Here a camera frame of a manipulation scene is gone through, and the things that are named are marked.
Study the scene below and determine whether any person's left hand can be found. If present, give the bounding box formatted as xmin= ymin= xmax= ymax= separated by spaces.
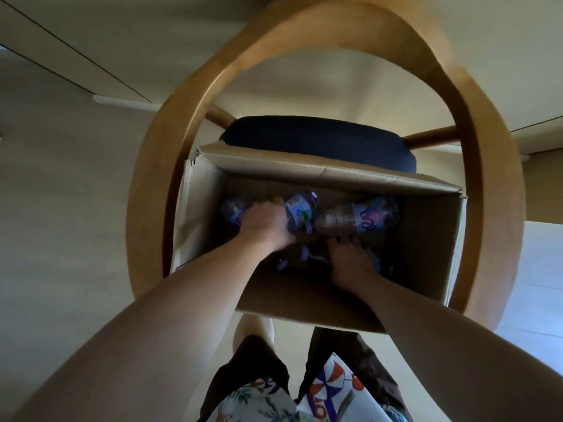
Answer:
xmin=238 ymin=196 xmax=298 ymax=253

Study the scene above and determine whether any person's right hand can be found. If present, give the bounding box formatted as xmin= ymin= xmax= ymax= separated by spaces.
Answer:
xmin=326 ymin=236 xmax=381 ymax=295

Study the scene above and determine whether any purple label plastic bottle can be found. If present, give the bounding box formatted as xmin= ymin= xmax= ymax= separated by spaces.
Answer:
xmin=275 ymin=245 xmax=330 ymax=271
xmin=220 ymin=191 xmax=320 ymax=236
xmin=314 ymin=197 xmax=401 ymax=236

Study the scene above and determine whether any person's right forearm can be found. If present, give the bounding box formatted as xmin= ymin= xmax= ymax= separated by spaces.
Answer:
xmin=350 ymin=274 xmax=563 ymax=422

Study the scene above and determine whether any person's left forearm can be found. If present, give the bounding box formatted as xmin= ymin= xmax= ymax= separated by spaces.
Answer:
xmin=9 ymin=235 xmax=282 ymax=422

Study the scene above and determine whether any brown cardboard box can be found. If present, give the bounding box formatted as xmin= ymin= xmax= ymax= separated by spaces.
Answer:
xmin=169 ymin=141 xmax=468 ymax=334

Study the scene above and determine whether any person's leg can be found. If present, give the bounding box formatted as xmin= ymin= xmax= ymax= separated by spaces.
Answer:
xmin=232 ymin=314 xmax=276 ymax=348

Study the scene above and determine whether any dark blue seat cushion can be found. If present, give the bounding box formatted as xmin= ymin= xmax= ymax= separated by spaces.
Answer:
xmin=219 ymin=115 xmax=418 ymax=174

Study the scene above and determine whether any floral print shirt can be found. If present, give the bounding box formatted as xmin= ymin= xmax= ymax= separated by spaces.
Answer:
xmin=207 ymin=352 xmax=406 ymax=422

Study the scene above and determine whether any white furniture panel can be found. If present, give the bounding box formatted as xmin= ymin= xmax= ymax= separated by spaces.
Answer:
xmin=495 ymin=221 xmax=563 ymax=362

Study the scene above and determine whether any white baseboard strip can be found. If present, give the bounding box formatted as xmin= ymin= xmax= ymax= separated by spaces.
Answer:
xmin=92 ymin=95 xmax=162 ymax=113

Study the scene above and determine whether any wooden chair frame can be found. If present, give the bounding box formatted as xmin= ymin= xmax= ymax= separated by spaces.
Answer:
xmin=126 ymin=0 xmax=527 ymax=333

